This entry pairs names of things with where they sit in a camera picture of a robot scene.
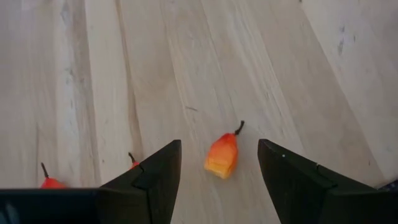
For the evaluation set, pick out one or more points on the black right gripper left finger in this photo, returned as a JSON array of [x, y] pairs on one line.
[[124, 202]]

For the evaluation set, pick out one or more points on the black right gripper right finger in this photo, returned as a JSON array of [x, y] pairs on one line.
[[311, 199]]

